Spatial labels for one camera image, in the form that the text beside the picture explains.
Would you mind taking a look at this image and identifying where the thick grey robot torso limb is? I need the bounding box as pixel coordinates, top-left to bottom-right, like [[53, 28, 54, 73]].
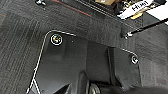
[[77, 41, 116, 94]]

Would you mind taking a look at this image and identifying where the brown paper bag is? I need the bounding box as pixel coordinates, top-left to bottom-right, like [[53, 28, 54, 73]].
[[94, 0, 116, 5]]

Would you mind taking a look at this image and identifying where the white and black toy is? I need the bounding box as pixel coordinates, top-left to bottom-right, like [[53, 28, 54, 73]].
[[116, 0, 157, 20]]

